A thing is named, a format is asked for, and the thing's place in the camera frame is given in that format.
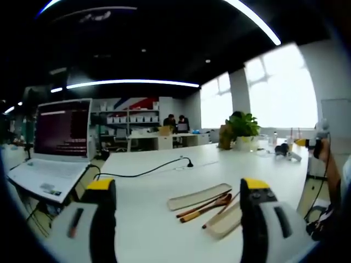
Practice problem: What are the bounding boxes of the beige cutlery case lid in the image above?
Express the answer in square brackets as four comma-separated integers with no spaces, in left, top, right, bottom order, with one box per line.
[167,182,233,212]

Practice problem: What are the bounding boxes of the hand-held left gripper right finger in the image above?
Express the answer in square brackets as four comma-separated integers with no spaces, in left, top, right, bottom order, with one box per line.
[240,178,320,263]

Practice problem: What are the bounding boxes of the curved ceiling light strip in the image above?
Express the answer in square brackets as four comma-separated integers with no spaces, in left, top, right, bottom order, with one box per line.
[35,0,282,47]

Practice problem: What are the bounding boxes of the beige cutlery case base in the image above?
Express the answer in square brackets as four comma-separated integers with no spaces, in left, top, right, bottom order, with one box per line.
[204,199,244,241]

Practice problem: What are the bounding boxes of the wooden spoon utensil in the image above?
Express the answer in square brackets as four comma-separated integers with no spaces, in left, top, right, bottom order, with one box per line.
[179,193,233,223]

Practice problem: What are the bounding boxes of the white background desk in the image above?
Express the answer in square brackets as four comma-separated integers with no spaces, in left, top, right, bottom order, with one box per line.
[127,132,212,152]

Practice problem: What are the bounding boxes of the white laptop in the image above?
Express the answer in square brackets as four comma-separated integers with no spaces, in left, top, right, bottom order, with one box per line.
[7,98,93,205]

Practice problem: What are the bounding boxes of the long ceiling light strip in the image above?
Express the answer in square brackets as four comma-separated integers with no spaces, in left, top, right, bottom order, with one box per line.
[65,79,200,90]

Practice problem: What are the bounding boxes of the green potted plant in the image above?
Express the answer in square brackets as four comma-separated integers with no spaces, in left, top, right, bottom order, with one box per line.
[225,111,261,152]

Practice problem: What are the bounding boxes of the brown paper bag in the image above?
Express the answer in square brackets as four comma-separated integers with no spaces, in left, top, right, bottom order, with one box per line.
[218,124,234,150]

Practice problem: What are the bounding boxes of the shelf with white boxes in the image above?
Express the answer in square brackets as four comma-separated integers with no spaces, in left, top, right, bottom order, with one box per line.
[91,100,160,138]

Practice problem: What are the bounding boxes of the grey office chair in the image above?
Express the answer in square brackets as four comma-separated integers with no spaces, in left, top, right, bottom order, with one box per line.
[113,128,128,151]

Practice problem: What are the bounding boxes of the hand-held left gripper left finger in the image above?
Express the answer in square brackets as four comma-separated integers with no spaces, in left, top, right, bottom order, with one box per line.
[43,178,117,263]

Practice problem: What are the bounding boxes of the black headphones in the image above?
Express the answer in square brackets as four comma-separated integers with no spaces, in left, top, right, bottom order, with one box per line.
[275,144,292,158]

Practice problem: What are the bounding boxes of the dark striped object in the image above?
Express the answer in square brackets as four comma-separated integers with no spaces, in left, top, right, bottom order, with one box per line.
[305,204,337,242]

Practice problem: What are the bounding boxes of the wooden chopstick utensil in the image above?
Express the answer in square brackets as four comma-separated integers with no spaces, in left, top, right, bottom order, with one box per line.
[175,195,229,219]
[202,191,242,230]

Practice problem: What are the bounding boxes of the black power cable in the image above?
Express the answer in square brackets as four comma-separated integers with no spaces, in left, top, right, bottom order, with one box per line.
[89,156,194,182]

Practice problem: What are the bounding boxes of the thin black hanging cable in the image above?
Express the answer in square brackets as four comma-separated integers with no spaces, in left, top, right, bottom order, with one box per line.
[303,157,330,221]

